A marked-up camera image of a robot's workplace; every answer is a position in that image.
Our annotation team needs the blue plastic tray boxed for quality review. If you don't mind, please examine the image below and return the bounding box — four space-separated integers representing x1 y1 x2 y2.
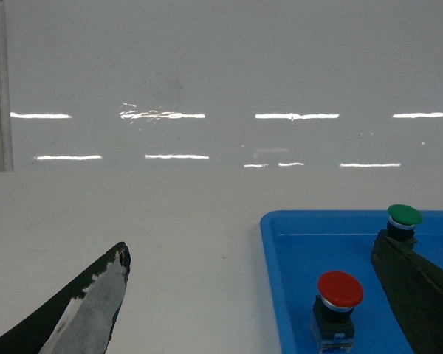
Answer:
261 210 443 353

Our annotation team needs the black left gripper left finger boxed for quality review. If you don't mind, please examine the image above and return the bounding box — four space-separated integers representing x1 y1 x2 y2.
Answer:
0 242 131 353

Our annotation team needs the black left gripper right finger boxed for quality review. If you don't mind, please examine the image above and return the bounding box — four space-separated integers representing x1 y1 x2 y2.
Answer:
371 236 443 353

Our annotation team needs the green mushroom push button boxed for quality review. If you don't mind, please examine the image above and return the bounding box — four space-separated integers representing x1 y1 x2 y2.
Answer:
378 204 424 250

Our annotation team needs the red mushroom push button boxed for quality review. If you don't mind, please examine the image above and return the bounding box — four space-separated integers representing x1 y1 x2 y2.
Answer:
310 270 364 353

